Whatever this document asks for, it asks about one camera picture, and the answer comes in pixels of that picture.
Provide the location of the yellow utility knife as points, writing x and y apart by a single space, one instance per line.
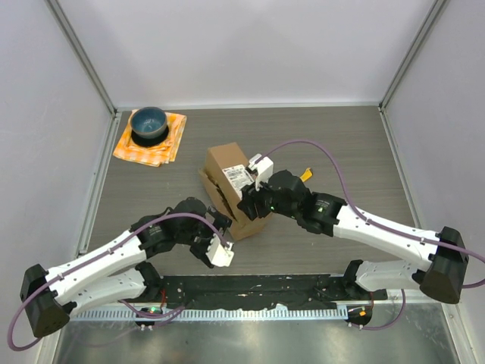
306 175

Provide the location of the white slotted cable duct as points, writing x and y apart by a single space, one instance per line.
119 313

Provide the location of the aluminium frame rail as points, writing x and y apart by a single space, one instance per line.
416 296

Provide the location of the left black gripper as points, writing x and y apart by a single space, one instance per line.
201 251

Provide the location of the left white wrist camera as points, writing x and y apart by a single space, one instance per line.
220 255

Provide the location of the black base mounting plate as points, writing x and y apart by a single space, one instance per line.
256 292

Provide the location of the orange checkered cloth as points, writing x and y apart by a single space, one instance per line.
132 148

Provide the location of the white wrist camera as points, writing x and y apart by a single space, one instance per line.
261 168
220 255

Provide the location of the brown cardboard express box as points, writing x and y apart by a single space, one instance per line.
223 176

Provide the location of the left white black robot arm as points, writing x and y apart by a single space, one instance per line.
119 270

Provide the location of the black round coaster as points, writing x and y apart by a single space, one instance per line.
149 139

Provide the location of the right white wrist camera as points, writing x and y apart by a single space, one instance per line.
261 168

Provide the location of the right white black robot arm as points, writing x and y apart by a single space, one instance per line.
433 262

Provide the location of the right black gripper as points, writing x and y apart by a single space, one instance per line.
250 198

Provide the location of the blue ceramic bowl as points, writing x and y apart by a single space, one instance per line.
149 122

